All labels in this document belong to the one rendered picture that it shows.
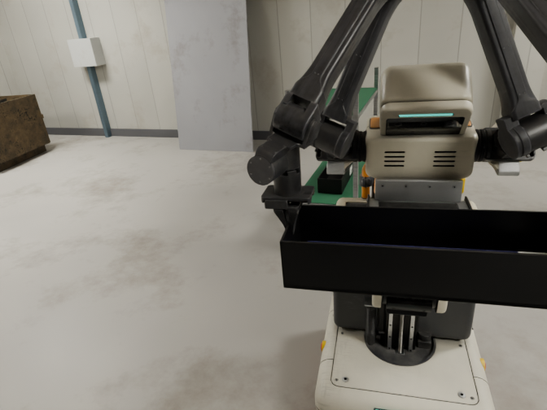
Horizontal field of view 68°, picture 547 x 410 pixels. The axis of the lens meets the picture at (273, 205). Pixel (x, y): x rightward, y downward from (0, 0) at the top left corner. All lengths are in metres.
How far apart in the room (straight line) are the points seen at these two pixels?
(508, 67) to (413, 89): 0.20
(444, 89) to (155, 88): 5.44
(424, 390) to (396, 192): 0.80
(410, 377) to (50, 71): 6.85
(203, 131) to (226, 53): 1.01
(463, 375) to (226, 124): 4.13
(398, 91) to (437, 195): 0.30
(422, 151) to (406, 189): 0.11
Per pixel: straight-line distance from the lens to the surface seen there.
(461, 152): 1.13
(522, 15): 0.89
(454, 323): 1.77
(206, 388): 2.06
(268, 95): 5.40
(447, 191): 1.15
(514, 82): 1.03
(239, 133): 5.11
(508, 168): 1.19
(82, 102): 7.21
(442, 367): 1.75
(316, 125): 0.75
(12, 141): 6.27
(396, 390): 1.64
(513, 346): 2.34
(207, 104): 5.28
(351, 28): 0.84
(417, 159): 1.13
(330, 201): 2.76
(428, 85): 1.05
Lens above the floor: 1.53
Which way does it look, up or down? 25 degrees down
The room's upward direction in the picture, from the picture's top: 5 degrees counter-clockwise
